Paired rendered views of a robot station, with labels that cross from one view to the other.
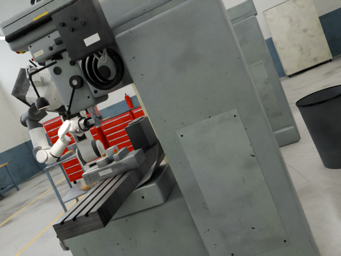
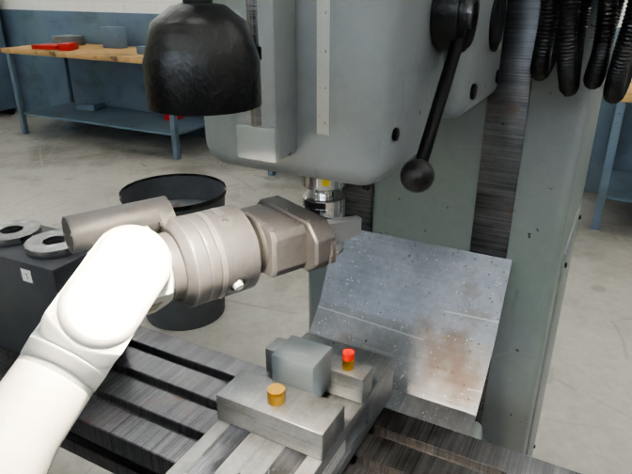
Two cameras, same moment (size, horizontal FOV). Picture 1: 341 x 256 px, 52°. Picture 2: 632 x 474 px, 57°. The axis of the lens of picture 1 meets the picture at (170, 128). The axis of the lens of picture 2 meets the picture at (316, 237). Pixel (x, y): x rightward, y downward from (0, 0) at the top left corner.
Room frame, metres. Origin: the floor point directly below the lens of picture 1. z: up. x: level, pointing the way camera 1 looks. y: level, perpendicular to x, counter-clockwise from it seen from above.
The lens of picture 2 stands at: (1.84, 0.96, 1.48)
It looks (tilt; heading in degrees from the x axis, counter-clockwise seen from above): 24 degrees down; 281
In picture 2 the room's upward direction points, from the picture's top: straight up
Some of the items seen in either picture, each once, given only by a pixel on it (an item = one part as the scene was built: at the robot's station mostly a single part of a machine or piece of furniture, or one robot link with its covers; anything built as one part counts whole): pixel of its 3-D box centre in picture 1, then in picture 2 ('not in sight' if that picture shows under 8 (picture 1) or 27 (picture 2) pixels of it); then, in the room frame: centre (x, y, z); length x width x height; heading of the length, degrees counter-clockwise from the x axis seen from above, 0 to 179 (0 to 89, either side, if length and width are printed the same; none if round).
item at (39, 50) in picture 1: (67, 41); not in sight; (1.94, 0.33, 1.68); 0.34 x 0.24 x 0.10; 74
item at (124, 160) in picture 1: (112, 163); (291, 421); (1.99, 0.39, 0.96); 0.35 x 0.15 x 0.11; 73
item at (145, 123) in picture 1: (141, 132); (43, 289); (2.46, 0.21, 1.01); 0.22 x 0.12 x 0.20; 165
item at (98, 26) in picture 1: (83, 29); not in sight; (1.54, 0.18, 1.62); 0.20 x 0.09 x 0.21; 74
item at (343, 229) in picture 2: (91, 121); (340, 231); (1.93, 0.39, 1.23); 0.06 x 0.02 x 0.03; 49
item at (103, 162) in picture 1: (106, 159); (279, 412); (1.99, 0.41, 1.00); 0.15 x 0.06 x 0.04; 163
